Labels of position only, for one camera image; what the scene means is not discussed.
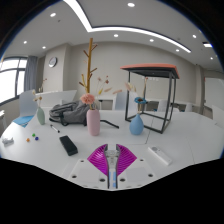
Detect long ceiling light strip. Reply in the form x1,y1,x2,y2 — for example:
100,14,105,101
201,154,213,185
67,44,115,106
63,0,193,54

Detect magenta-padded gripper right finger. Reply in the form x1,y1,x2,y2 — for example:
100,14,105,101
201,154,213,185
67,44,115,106
115,143,158,189

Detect round wall clock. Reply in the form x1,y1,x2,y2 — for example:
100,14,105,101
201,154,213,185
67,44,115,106
48,56,58,69

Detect black strap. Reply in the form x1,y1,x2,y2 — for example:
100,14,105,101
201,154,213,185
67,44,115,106
99,119,120,130

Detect window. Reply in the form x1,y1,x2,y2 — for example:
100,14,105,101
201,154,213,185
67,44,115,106
0,57,28,104

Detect small clear white charger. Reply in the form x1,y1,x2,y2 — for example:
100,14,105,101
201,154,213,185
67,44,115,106
104,148,121,174

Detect white remote control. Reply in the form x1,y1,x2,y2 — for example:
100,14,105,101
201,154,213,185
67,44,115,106
147,145,173,166

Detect group of round ceiling lights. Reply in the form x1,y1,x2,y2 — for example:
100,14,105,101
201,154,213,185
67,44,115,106
22,2,214,61

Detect wooden coat rack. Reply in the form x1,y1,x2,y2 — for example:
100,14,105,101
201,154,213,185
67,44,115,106
78,37,99,94

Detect group of white chairs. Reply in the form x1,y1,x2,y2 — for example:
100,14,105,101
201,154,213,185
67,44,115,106
111,91,194,113

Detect white chair with blue cushion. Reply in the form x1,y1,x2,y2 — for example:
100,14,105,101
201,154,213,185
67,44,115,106
13,89,38,128

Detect grey curtain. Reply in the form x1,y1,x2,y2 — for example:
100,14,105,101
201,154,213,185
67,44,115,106
23,55,39,93

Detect black rectangular box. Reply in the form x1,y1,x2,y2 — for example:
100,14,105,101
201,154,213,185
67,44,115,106
59,134,79,157

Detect grey backpack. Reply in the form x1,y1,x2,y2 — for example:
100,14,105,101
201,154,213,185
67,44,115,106
48,99,98,127

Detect blue vase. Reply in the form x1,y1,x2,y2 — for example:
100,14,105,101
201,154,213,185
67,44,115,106
129,113,145,136

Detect white whiteboard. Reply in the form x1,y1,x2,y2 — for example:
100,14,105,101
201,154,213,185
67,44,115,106
203,77,224,111

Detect black marker pen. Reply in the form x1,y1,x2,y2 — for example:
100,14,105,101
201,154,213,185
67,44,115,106
49,124,61,134

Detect pink flower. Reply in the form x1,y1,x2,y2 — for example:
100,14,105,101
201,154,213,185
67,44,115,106
80,92,97,111

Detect pink vase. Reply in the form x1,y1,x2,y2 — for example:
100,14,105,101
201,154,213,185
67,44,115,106
86,108,101,137

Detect black frame orange-topped stand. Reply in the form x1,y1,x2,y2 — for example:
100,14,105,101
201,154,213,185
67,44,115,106
119,63,181,135

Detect dried flower stems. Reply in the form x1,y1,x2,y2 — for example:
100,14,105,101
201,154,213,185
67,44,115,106
31,78,48,108

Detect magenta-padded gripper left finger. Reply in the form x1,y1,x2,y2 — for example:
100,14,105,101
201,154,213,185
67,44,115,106
61,143,111,188

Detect white board eraser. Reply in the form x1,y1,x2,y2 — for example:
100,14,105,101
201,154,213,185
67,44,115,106
1,136,15,147

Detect blue flower bouquet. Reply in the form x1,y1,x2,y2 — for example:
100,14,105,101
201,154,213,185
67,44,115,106
124,77,149,115

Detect green vase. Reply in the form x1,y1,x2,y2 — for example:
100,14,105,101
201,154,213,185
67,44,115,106
36,106,46,126

